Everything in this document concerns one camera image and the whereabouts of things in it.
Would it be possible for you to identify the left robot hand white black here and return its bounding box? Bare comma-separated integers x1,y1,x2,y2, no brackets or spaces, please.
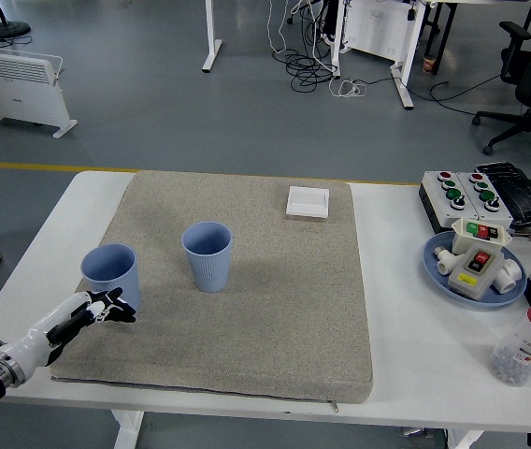
10,287,137,375

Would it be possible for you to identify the blue ribbed plastic cup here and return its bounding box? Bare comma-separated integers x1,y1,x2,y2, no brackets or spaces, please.
180,221,235,294
80,242,142,312

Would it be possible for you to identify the white push-button control box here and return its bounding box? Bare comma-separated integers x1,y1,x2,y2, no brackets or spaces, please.
456,170,514,229
417,169,481,235

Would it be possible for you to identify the white table leg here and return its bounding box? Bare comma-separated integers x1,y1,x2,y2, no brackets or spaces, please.
110,410,145,449
447,428,486,449

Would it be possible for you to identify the grey-brown cushion mat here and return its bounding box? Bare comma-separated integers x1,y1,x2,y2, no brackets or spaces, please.
44,169,374,415

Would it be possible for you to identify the black fan stand base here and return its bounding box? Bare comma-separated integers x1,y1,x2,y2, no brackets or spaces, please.
0,0,33,39

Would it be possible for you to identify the white desk leg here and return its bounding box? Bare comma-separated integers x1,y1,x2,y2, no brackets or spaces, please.
330,0,344,79
389,0,430,111
201,0,224,73

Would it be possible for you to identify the blue plate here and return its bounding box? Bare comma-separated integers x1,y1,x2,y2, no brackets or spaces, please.
423,230,528,311

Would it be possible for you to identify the white pipe fitting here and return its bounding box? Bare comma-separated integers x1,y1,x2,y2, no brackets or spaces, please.
494,259,524,295
434,246,458,277

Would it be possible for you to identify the clear bottle red cap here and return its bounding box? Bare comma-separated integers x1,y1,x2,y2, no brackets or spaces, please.
488,290,531,387

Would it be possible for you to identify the black plastic tray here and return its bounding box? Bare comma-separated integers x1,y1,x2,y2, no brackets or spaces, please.
474,161,531,233

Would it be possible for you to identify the white wall switch plate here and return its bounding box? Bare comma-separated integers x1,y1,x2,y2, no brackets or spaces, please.
285,185,331,219

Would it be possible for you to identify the black cable bundle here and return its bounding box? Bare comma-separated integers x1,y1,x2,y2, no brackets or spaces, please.
272,0,341,93

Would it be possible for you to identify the white coiled cable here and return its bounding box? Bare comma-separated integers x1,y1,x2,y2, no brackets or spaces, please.
329,77,369,99

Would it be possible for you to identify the grey red-black button switch box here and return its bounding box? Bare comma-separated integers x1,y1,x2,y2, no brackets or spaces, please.
447,245,505,300

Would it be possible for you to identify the white green-red button switch box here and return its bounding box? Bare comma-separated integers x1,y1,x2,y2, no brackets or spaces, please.
450,217,514,256

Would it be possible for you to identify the black floor cable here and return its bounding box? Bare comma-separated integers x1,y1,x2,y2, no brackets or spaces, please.
428,69,505,118

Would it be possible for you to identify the black desk frame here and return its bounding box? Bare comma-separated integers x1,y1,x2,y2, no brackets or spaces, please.
426,0,458,76

